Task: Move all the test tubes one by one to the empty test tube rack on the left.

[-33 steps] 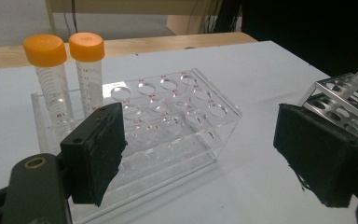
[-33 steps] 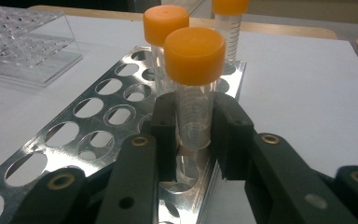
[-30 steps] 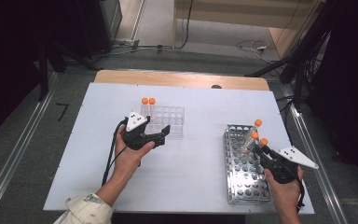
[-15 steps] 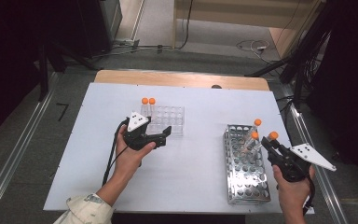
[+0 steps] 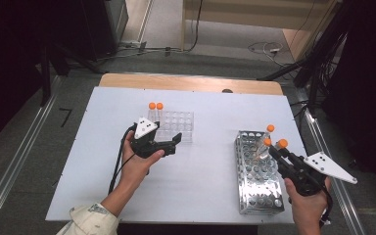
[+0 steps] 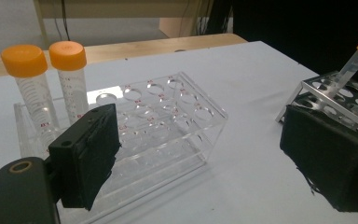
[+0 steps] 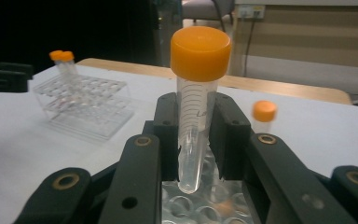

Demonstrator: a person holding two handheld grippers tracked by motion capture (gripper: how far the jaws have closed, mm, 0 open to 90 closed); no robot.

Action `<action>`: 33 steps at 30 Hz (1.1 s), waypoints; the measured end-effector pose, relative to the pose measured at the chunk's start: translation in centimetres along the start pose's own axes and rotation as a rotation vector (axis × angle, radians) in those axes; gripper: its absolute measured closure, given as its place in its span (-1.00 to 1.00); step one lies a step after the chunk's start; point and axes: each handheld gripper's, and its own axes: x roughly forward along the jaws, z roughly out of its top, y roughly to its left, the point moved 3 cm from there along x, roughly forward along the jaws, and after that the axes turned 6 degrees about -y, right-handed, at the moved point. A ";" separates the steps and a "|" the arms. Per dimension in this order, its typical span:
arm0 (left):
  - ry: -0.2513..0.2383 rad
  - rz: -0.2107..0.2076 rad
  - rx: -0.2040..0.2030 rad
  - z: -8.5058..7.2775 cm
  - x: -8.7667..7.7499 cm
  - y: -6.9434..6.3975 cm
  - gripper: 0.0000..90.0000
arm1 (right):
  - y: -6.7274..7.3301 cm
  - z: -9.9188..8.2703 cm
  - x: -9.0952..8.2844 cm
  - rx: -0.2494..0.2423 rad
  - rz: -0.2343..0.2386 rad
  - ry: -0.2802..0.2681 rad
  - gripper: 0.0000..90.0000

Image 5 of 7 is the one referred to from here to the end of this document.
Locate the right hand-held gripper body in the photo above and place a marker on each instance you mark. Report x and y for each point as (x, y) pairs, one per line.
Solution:
(306, 178)

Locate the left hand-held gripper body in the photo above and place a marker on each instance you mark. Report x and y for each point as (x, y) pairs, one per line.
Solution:
(145, 143)

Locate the clear plastic test tube rack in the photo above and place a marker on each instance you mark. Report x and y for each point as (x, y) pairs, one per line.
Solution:
(182, 122)

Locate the metal test tube rack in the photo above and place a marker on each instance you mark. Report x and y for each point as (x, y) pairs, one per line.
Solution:
(258, 196)

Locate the person's left hand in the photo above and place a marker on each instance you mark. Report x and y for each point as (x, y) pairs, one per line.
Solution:
(137, 169)

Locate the person's right hand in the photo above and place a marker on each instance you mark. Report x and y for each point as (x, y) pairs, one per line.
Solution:
(306, 209)

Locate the wooden table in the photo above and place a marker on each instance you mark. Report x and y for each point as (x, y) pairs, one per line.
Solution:
(176, 83)

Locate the dark table grommet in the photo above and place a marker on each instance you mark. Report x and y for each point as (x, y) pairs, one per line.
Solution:
(227, 90)

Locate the black tripod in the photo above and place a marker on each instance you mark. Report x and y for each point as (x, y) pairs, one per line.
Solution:
(314, 91)

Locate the black curtain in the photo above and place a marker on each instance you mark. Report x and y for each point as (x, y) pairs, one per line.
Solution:
(6, 65)
(372, 81)

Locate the black metal stand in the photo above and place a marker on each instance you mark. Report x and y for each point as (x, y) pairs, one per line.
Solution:
(45, 81)

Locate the dark cabinet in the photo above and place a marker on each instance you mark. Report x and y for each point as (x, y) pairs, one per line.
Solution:
(104, 26)

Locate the aluminium rail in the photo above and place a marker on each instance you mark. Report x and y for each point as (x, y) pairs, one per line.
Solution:
(19, 153)
(318, 137)

